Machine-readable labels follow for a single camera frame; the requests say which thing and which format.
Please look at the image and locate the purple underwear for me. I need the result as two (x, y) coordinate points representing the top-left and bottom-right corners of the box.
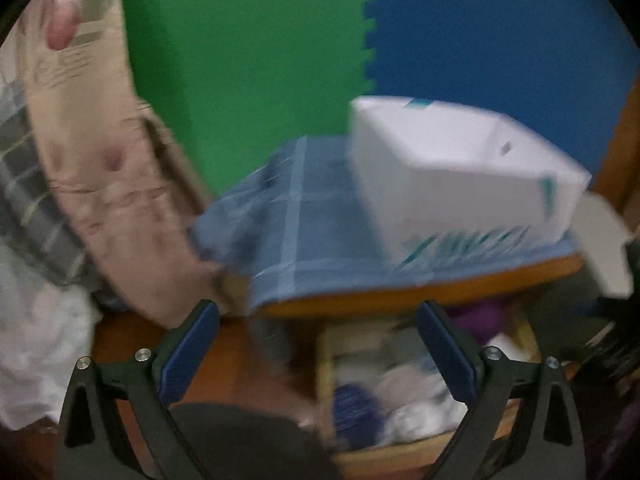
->
(447, 297), (506, 343)

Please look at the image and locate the dark cloth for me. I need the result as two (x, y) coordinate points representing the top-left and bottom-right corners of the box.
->
(545, 280), (640, 461)
(170, 402), (341, 480)

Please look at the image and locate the white shoe box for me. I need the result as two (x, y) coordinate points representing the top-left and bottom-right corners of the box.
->
(347, 96), (593, 268)

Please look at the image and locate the blue plaid cloth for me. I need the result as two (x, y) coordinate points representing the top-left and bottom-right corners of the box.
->
(192, 135), (583, 311)

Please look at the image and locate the green foam mat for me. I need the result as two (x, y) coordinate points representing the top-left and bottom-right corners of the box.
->
(119, 0), (377, 196)

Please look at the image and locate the brown cloth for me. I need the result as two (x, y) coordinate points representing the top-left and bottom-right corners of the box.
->
(142, 115), (213, 211)

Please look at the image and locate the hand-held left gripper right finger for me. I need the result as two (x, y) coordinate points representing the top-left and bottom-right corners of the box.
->
(416, 300), (586, 480)

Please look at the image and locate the white underwear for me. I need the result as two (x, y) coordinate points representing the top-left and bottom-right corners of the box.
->
(375, 360), (468, 446)

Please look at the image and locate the white bed sheet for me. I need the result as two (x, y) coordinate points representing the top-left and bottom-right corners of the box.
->
(0, 240), (101, 431)

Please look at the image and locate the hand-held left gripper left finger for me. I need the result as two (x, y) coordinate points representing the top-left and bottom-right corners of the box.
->
(54, 299), (221, 480)

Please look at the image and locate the light wooden drawer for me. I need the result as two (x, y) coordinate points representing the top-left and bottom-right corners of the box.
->
(315, 305), (543, 466)

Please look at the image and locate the blue foam mat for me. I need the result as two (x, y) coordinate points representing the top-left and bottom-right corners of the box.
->
(362, 0), (640, 171)

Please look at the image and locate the dark blue underwear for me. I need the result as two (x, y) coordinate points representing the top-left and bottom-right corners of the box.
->
(332, 382), (386, 448)

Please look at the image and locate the white box lid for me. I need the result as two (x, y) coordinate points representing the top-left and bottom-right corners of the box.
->
(575, 192), (636, 298)

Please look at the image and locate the grey plaid pillow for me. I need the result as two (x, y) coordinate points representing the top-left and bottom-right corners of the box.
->
(0, 80), (98, 286)

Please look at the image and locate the beige floral pillow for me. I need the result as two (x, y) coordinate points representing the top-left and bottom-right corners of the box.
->
(22, 0), (226, 328)

